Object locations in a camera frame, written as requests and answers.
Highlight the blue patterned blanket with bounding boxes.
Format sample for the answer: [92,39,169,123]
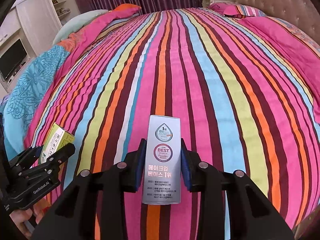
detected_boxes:
[1,45,70,160]

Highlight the cream carved bed frame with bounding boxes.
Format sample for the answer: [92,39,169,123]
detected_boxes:
[295,206,320,240]

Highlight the striped colourful bedspread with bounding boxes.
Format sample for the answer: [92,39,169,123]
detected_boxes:
[24,8,319,228]

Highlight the striped pink pillow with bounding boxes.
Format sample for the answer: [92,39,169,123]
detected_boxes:
[208,2,267,18]

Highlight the black television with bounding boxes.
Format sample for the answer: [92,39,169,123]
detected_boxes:
[0,39,27,80]

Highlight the white nightstand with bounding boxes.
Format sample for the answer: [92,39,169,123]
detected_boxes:
[202,0,236,8]

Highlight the small green box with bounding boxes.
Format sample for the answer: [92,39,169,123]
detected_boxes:
[39,123,74,164]

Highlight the white wardrobe cabinet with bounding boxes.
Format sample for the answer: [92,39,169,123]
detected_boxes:
[1,0,80,95]

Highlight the tufted beige headboard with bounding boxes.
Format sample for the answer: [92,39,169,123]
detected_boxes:
[237,0,319,43]

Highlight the pink folded duvet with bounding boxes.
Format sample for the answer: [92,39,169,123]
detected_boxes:
[238,16,319,123]

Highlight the person's left hand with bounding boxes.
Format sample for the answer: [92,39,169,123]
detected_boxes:
[9,199,52,240]

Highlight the silver cosmetic box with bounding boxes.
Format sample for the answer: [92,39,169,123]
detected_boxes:
[142,115,181,205]

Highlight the light green pillow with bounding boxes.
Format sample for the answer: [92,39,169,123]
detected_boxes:
[52,9,109,46]

